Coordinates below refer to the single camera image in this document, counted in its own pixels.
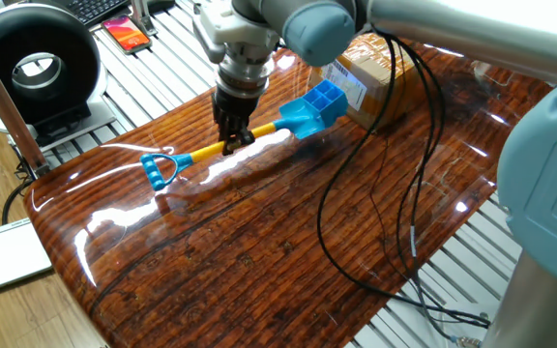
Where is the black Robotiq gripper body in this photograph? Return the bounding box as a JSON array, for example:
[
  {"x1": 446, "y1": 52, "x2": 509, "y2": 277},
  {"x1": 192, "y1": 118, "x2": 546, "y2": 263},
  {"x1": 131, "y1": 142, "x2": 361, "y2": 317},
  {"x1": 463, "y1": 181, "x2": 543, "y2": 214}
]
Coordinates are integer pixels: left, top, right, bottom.
[{"x1": 211, "y1": 88, "x2": 261, "y2": 131}]

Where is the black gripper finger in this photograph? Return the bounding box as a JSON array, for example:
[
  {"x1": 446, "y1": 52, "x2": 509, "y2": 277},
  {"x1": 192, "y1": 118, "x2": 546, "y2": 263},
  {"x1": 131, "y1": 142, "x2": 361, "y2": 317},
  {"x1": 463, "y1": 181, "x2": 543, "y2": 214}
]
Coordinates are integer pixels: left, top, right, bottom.
[
  {"x1": 218, "y1": 123, "x2": 242, "y2": 157},
  {"x1": 237, "y1": 126, "x2": 257, "y2": 146}
]

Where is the blue yellow toy shovel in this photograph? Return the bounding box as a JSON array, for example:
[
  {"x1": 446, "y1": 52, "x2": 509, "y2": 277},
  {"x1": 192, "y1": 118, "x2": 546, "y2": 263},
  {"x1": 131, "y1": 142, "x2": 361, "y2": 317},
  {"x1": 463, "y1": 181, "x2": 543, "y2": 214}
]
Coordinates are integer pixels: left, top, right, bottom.
[{"x1": 139, "y1": 99, "x2": 331, "y2": 192}]

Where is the blue plastic building block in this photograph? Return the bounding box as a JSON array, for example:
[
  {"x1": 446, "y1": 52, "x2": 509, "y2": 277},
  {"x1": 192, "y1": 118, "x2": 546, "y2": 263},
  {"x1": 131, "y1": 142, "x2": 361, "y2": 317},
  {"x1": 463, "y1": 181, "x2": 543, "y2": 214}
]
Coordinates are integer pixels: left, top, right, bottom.
[{"x1": 302, "y1": 79, "x2": 349, "y2": 130}]

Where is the wood-grain table mat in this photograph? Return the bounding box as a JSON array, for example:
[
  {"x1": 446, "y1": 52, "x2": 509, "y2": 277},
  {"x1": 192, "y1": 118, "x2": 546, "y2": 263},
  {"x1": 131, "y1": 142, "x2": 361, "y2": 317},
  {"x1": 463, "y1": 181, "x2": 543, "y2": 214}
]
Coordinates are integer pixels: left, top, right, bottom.
[{"x1": 21, "y1": 43, "x2": 555, "y2": 348}]

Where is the silver metal stand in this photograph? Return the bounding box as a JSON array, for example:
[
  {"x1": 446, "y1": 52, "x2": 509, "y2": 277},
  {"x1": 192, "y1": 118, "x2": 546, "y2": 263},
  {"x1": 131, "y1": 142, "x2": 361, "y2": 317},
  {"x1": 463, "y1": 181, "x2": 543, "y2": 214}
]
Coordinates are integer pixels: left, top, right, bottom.
[{"x1": 130, "y1": 0, "x2": 159, "y2": 38}]

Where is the black smartphone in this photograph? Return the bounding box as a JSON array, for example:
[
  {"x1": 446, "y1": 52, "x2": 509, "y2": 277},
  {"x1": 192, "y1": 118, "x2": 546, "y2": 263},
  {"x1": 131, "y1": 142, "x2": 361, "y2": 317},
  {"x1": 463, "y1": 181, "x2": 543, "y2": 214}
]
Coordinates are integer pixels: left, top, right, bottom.
[{"x1": 101, "y1": 14, "x2": 153, "y2": 56}]

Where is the taped cardboard box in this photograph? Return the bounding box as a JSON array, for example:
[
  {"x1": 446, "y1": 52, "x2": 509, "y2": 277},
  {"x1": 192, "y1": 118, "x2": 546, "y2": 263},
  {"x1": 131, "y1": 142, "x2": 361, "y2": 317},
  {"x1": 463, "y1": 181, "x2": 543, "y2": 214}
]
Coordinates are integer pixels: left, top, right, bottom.
[{"x1": 307, "y1": 33, "x2": 425, "y2": 131}]

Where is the black keyboard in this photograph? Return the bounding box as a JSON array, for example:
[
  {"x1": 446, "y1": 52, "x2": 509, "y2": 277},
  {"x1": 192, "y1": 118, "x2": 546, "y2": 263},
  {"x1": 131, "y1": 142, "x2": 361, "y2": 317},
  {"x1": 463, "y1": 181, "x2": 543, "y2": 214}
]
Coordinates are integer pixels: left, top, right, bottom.
[{"x1": 63, "y1": 0, "x2": 131, "y2": 28}]

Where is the white flat board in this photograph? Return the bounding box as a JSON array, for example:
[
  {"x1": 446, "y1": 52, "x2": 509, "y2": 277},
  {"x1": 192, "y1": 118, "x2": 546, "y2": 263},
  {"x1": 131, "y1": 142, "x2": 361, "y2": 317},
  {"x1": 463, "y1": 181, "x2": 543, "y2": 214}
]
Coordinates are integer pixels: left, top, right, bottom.
[{"x1": 0, "y1": 217, "x2": 53, "y2": 300}]

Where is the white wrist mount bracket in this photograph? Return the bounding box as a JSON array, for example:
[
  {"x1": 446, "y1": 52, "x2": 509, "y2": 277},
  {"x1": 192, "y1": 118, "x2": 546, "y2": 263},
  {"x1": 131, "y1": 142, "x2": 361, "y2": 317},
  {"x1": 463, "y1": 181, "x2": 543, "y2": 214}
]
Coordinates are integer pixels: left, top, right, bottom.
[{"x1": 192, "y1": 1, "x2": 280, "y2": 64}]

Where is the thick black cable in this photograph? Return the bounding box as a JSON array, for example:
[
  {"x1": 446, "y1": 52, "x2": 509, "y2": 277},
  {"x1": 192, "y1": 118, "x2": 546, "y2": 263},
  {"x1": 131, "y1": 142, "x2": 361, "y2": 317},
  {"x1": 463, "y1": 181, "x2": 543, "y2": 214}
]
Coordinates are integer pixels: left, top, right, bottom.
[{"x1": 315, "y1": 33, "x2": 492, "y2": 329}]

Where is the white ring light base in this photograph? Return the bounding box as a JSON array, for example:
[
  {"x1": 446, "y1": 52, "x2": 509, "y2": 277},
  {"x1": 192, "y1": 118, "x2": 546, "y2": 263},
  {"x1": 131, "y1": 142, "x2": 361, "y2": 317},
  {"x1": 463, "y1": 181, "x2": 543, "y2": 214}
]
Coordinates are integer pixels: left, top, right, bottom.
[{"x1": 0, "y1": 86, "x2": 118, "y2": 154}]

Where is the thin black cable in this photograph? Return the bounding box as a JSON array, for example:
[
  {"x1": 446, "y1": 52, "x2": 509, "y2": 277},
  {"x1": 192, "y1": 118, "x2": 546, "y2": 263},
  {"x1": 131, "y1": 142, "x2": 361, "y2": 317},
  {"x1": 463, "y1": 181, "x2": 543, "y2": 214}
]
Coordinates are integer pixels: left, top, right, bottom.
[{"x1": 368, "y1": 43, "x2": 415, "y2": 286}]

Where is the black cable with grey sleeve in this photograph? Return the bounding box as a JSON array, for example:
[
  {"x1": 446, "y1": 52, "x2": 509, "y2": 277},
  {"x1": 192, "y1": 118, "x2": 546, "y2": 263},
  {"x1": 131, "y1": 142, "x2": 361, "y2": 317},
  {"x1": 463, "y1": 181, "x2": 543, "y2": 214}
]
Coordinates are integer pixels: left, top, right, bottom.
[{"x1": 395, "y1": 38, "x2": 463, "y2": 342}]

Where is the brown metal post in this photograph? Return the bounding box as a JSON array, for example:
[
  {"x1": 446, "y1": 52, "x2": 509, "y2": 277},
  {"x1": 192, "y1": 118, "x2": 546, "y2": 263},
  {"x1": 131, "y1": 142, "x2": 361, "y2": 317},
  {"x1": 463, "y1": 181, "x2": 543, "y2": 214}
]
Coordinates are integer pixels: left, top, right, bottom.
[{"x1": 0, "y1": 28, "x2": 51, "y2": 178}]

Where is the black floor cable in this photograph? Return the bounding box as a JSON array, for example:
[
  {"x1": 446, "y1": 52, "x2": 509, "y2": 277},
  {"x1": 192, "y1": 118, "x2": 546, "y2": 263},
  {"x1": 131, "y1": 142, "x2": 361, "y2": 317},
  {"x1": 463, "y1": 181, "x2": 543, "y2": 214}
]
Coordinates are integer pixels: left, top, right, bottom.
[{"x1": 0, "y1": 144, "x2": 38, "y2": 226}]

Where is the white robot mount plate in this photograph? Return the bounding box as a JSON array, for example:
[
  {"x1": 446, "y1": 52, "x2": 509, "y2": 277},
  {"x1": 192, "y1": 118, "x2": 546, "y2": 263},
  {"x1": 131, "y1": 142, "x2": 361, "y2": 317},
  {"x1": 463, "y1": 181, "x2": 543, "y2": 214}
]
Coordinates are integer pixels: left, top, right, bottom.
[{"x1": 440, "y1": 294, "x2": 502, "y2": 348}]

